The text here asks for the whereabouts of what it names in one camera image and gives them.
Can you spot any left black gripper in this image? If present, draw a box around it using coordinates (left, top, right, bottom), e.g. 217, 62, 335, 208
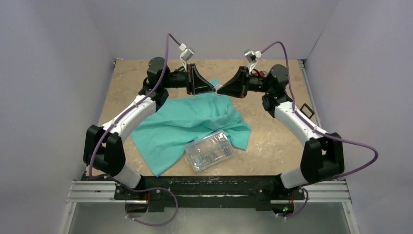
162, 64, 215, 96

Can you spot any teal t-shirt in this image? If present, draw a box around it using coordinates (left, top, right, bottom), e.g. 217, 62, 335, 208
130, 93, 251, 176

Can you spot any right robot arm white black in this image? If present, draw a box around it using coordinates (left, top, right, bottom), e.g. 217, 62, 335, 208
216, 64, 345, 198

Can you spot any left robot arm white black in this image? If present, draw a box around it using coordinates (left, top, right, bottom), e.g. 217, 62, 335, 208
83, 57, 217, 199

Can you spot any clear plastic screw box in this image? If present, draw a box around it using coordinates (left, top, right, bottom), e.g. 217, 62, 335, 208
184, 130, 235, 172

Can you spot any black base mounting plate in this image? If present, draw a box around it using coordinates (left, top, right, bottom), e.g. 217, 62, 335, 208
114, 175, 305, 214

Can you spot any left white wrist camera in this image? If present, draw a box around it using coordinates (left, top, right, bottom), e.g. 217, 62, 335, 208
179, 43, 194, 71

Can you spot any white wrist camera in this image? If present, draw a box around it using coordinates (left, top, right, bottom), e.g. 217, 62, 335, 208
179, 43, 194, 71
244, 50, 262, 74

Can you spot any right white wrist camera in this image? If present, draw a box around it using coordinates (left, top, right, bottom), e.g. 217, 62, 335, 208
244, 50, 262, 74

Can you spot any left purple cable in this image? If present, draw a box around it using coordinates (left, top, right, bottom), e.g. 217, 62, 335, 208
89, 33, 181, 227

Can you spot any small black wire stand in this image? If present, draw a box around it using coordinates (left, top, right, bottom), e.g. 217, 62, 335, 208
300, 103, 315, 119

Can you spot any aluminium frame rail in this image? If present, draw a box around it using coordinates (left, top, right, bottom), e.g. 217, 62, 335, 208
66, 181, 352, 203

